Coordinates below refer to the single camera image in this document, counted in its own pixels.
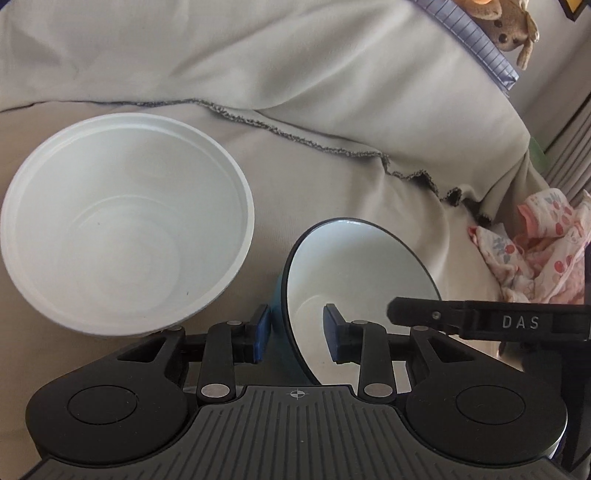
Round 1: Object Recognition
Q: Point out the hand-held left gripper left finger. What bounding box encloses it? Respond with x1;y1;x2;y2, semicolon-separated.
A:
117;305;273;403

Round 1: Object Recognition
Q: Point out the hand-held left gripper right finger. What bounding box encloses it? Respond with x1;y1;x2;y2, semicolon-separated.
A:
323;303;481;403

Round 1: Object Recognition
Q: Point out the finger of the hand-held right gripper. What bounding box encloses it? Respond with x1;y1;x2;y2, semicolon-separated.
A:
387;296;468;334

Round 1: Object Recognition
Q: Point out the blue enamel bowl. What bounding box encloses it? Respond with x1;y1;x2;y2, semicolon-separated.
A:
270;218;441;386

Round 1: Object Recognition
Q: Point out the white printed plastic bowl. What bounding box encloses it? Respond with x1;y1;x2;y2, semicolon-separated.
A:
0;113;256;341

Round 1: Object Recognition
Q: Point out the pink floral cloth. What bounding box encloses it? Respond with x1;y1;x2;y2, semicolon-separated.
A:
468;187;591;305

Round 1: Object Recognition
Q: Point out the green item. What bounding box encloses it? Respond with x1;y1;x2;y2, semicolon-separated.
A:
527;137;549;174

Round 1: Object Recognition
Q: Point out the grey curtain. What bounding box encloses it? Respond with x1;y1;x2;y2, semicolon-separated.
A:
542;92;591;206

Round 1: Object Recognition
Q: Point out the beige sofa cover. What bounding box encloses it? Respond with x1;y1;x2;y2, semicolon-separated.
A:
0;0;555;398

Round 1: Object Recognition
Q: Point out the blue striped pillow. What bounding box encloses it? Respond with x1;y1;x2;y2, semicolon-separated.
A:
413;0;520;96

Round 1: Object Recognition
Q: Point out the brown plush toy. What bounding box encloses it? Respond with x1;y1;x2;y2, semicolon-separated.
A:
455;0;541;70

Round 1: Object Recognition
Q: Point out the yellow black framed object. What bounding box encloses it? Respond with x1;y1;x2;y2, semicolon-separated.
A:
556;0;591;22

